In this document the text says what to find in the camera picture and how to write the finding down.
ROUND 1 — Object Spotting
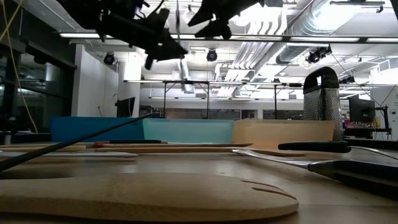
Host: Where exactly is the overhead light bar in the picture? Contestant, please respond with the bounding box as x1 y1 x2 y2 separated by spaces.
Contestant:
58 32 398 44

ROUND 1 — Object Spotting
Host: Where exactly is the black background table frame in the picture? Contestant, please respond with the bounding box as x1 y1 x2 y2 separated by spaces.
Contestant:
124 79 304 121

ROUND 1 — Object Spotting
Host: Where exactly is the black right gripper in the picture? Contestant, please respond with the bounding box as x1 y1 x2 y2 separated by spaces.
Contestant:
187 0 265 40

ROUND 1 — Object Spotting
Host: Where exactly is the wooden spork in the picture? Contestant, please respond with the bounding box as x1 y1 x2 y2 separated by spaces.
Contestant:
0 172 300 223

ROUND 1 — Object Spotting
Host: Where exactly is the metal spatula black handle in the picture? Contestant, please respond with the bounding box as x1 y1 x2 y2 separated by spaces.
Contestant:
231 149 398 200

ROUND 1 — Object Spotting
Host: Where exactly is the black round-head turner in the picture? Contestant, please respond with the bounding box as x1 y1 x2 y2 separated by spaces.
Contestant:
277 140 398 161

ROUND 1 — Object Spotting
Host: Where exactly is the black computer monitor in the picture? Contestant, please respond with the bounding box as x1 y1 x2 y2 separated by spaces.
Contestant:
348 95 376 124
116 96 136 118

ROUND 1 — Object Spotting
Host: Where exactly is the black aluminium table frame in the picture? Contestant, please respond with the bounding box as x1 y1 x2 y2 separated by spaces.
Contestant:
0 131 398 151

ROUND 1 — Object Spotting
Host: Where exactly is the steel box grater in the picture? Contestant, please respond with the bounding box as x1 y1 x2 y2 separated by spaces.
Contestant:
302 65 344 142

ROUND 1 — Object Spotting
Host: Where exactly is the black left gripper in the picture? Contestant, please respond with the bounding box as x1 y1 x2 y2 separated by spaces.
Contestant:
98 7 188 70

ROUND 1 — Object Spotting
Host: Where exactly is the blue plastic bin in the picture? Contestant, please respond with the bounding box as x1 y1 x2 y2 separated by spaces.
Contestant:
49 116 146 144

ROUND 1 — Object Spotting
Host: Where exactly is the knife with white sheath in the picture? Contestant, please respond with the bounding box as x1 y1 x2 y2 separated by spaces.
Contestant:
108 139 169 145
0 151 139 159

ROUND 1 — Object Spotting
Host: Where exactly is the slotted wooden spatula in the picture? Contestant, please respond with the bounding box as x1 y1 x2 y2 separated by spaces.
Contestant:
0 144 87 154

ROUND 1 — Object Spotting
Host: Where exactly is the black thin utensil handle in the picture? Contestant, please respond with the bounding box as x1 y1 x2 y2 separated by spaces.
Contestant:
0 112 160 173

